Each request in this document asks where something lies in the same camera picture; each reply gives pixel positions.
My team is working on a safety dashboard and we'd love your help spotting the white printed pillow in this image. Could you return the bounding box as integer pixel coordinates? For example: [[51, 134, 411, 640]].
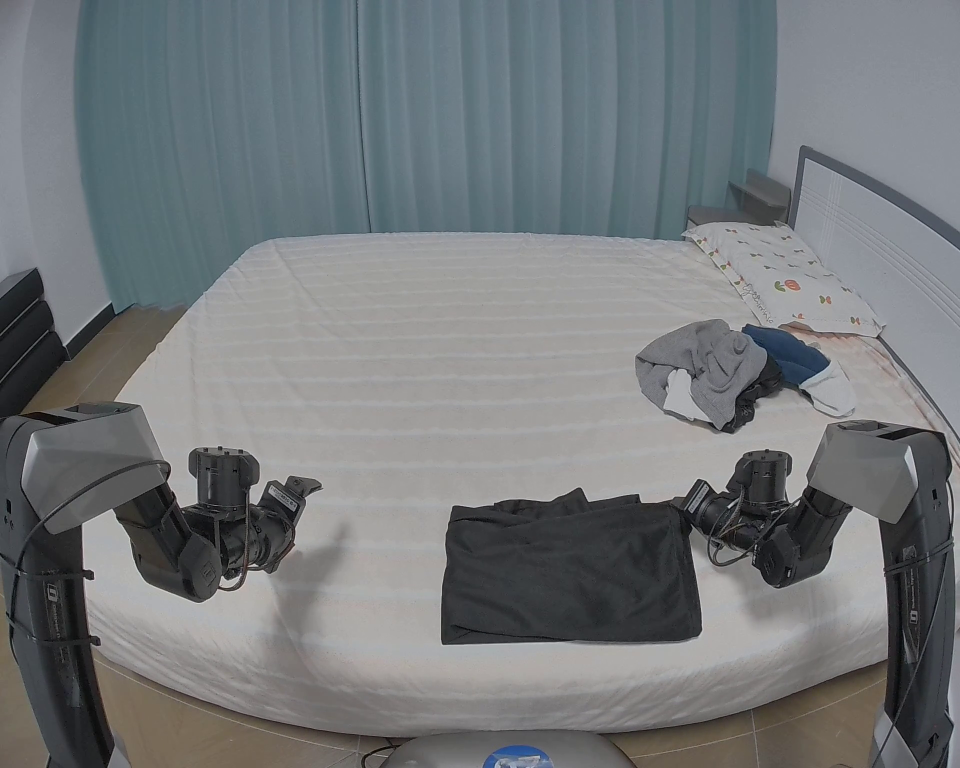
[[681, 221, 888, 336]]

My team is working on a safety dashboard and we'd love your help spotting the bed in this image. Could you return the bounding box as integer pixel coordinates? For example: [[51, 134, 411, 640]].
[[78, 146, 960, 740]]

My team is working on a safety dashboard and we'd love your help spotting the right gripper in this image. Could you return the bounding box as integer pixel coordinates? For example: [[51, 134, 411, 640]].
[[678, 480, 744, 547]]

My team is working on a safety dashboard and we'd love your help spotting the blue-green curtain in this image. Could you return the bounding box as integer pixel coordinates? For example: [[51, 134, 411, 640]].
[[75, 0, 372, 309], [358, 0, 777, 240]]

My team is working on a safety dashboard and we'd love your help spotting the black T-shirt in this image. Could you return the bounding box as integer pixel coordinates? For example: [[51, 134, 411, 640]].
[[438, 487, 704, 646]]

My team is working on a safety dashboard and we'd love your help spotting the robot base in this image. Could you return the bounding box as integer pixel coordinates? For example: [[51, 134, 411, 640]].
[[382, 731, 639, 768]]

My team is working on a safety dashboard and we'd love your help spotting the black chest of drawers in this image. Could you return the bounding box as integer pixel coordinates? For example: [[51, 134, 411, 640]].
[[0, 266, 69, 417]]

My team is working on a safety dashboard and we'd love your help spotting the pile of clothes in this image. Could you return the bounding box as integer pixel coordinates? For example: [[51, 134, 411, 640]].
[[635, 318, 858, 434]]

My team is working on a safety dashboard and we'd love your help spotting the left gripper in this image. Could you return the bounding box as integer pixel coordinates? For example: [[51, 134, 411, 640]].
[[238, 475, 325, 575]]

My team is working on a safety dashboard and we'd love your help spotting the grey bedside table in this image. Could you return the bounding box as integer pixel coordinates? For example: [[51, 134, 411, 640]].
[[686, 168, 792, 226]]

